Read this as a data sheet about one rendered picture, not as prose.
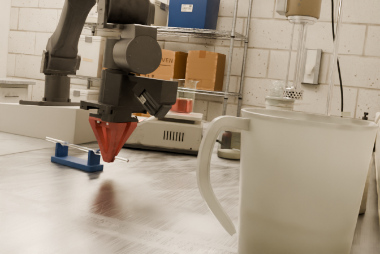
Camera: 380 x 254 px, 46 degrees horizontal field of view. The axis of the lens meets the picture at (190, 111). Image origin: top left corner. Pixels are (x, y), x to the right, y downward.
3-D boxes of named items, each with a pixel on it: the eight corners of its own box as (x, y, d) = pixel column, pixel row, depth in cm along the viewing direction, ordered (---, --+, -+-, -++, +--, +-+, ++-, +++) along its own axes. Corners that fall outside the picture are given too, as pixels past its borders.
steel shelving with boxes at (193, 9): (50, 193, 372) (68, -40, 357) (79, 184, 410) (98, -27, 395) (212, 232, 319) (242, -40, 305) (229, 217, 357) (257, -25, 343)
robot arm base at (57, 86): (91, 77, 122) (70, 76, 124) (42, 71, 103) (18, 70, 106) (90, 106, 122) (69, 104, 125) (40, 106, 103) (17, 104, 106)
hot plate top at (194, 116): (149, 115, 102) (149, 111, 102) (155, 112, 114) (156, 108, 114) (201, 121, 101) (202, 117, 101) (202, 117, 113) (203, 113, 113)
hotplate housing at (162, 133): (111, 146, 102) (115, 111, 101) (123, 139, 115) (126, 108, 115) (208, 157, 101) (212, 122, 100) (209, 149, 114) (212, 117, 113)
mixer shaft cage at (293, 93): (279, 98, 137) (289, 16, 135) (283, 98, 144) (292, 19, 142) (301, 100, 135) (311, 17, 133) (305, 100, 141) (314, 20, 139)
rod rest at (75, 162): (49, 161, 80) (51, 141, 80) (64, 159, 83) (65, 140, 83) (90, 172, 75) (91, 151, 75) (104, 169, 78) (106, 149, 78)
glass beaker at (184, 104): (163, 113, 105) (166, 77, 104) (171, 112, 111) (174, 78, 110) (191, 117, 103) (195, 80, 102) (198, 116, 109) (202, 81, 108)
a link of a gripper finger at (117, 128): (141, 163, 77) (147, 110, 77) (112, 168, 71) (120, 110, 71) (111, 155, 81) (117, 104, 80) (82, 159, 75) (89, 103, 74)
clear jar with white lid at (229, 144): (227, 160, 100) (231, 124, 99) (211, 155, 105) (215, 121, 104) (247, 159, 103) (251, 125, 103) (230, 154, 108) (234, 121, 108)
